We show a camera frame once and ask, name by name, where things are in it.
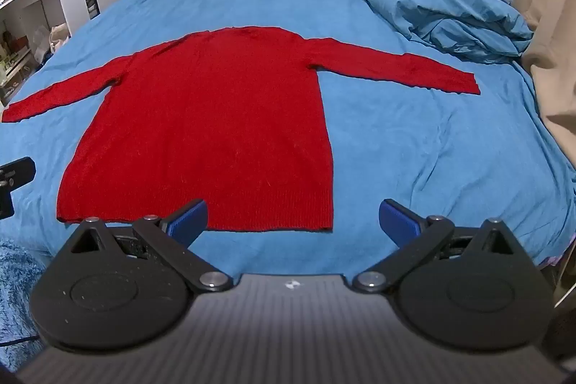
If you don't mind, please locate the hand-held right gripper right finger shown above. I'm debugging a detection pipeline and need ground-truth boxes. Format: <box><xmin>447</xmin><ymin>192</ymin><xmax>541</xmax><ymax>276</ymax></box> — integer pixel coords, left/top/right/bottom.
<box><xmin>352</xmin><ymin>199</ymin><xmax>523</xmax><ymax>294</ymax></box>

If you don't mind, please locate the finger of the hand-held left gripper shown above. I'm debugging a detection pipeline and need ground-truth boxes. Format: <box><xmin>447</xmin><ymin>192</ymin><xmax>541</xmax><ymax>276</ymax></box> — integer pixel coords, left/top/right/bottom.
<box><xmin>0</xmin><ymin>157</ymin><xmax>37</xmax><ymax>188</ymax></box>

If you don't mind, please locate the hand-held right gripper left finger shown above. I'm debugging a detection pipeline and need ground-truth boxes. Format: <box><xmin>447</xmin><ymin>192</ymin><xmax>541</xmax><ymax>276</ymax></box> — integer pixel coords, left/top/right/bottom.
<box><xmin>67</xmin><ymin>199</ymin><xmax>234</xmax><ymax>293</ymax></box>

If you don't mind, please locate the red knit sweater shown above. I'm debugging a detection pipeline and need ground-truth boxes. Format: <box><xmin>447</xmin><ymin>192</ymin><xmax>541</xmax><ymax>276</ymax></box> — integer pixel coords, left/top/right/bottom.
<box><xmin>1</xmin><ymin>25</ymin><xmax>480</xmax><ymax>233</ymax></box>

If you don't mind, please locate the bed with blue sheet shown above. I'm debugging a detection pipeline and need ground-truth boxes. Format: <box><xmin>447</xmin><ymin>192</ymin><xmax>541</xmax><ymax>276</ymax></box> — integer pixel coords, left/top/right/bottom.
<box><xmin>0</xmin><ymin>0</ymin><xmax>576</xmax><ymax>277</ymax></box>

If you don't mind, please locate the fluffy blue rug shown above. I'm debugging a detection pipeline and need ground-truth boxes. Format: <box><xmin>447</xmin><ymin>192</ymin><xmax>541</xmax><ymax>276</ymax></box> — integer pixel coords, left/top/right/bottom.
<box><xmin>0</xmin><ymin>235</ymin><xmax>51</xmax><ymax>372</ymax></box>

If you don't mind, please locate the blue duvet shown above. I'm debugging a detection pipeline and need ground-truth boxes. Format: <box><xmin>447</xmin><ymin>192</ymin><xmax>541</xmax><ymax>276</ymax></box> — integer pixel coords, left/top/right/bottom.
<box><xmin>338</xmin><ymin>0</ymin><xmax>535</xmax><ymax>64</ymax></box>

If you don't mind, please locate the black cable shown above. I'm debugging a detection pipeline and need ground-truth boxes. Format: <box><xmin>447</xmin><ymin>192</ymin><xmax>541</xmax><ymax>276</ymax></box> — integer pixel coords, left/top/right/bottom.
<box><xmin>0</xmin><ymin>335</ymin><xmax>42</xmax><ymax>348</ymax></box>

